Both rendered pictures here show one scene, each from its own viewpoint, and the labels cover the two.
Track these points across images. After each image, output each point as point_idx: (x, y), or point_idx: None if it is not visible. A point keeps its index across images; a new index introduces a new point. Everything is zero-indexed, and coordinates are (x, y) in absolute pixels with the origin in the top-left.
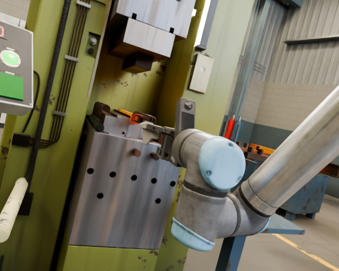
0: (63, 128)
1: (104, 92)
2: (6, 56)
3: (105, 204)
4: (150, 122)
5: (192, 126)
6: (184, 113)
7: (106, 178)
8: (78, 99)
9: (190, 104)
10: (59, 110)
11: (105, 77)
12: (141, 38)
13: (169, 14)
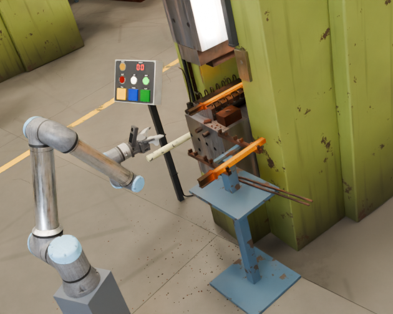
0: None
1: None
2: (144, 80)
3: (203, 155)
4: (209, 109)
5: (131, 139)
6: (130, 133)
7: (198, 141)
8: (200, 83)
9: (131, 129)
10: (195, 91)
11: None
12: (186, 55)
13: (189, 37)
